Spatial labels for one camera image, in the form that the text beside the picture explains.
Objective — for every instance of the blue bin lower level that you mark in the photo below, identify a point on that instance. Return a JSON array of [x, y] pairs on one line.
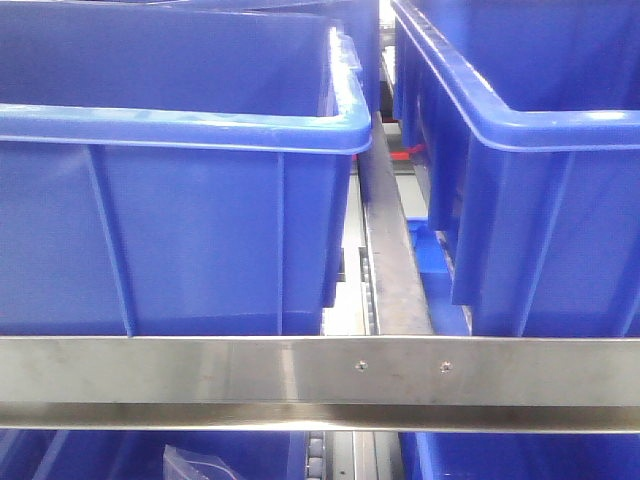
[[446, 317]]

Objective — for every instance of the blue plastic bin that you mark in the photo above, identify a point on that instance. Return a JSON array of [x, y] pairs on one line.
[[173, 170], [527, 115]]

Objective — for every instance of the blue bin lower right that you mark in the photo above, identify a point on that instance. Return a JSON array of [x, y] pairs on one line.
[[429, 455]]

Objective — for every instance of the blue plastic bin right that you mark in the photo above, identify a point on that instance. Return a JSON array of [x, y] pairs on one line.
[[527, 115]]

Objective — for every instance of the clear plastic bag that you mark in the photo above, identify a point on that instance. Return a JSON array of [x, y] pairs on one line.
[[181, 464]]

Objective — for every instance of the blue bin lower left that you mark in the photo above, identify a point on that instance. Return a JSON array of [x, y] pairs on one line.
[[94, 454]]

